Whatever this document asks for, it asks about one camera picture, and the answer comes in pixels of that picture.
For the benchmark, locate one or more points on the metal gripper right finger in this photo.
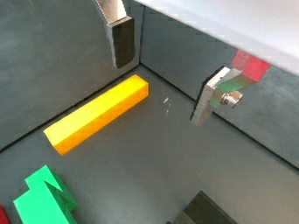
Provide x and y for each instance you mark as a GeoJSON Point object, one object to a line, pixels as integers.
{"type": "Point", "coordinates": [220, 88]}

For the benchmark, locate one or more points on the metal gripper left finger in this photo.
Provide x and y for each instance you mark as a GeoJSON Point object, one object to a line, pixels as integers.
{"type": "Point", "coordinates": [120, 30]}

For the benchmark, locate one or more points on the red insertion board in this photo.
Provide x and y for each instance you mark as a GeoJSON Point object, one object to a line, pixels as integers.
{"type": "Point", "coordinates": [4, 219]}

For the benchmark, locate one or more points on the green stepped arch block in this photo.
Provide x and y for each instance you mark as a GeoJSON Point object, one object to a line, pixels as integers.
{"type": "Point", "coordinates": [46, 203]}

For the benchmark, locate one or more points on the yellow rectangular block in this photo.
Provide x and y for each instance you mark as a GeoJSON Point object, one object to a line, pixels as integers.
{"type": "Point", "coordinates": [78, 125]}

